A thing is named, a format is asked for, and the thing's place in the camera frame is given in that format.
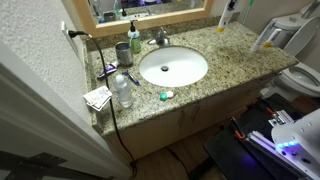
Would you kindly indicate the white card packet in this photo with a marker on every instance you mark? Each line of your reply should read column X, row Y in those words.
column 97, row 97

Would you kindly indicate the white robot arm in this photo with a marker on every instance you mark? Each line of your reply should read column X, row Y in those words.
column 300, row 140

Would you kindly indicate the black robot cart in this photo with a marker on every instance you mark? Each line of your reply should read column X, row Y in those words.
column 233, row 156

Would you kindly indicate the chrome faucet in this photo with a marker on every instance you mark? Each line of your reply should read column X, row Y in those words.
column 160, row 38

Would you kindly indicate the large white blue tube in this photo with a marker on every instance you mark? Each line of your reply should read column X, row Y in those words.
column 261, row 41

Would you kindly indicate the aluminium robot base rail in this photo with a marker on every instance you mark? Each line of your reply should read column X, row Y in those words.
column 263, row 143

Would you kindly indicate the white oval sink basin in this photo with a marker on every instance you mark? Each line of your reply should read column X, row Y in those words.
column 173, row 66

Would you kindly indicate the steel tumbler cup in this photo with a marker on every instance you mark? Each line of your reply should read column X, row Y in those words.
column 124, row 54

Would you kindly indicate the purple toothpaste tube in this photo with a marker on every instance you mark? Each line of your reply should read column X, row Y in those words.
column 108, row 69

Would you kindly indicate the shorter white yellow tube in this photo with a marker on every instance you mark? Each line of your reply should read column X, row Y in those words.
column 271, row 39

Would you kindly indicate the blue razor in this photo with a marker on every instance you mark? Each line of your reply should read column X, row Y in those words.
column 131, row 77

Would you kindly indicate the taller white yellow tube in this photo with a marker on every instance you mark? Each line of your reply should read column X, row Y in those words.
column 224, row 20

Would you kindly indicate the clear plastic bottle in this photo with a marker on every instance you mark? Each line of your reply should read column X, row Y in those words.
column 124, row 93

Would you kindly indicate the white wall outlet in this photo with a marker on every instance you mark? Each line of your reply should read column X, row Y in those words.
column 69, row 38

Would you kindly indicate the beige vanity cabinet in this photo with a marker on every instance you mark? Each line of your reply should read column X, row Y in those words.
column 186, row 123

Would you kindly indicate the white toilet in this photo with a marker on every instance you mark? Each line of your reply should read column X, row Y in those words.
column 300, row 66

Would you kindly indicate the green soap pump bottle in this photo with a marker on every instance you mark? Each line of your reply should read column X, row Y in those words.
column 135, row 41

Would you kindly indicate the green white contact lens case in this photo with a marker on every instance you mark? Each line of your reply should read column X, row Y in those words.
column 166, row 95

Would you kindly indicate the wood framed wall mirror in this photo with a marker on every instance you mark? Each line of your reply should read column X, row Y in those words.
column 143, row 23

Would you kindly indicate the white door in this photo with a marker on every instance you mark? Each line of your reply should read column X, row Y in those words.
column 50, row 126

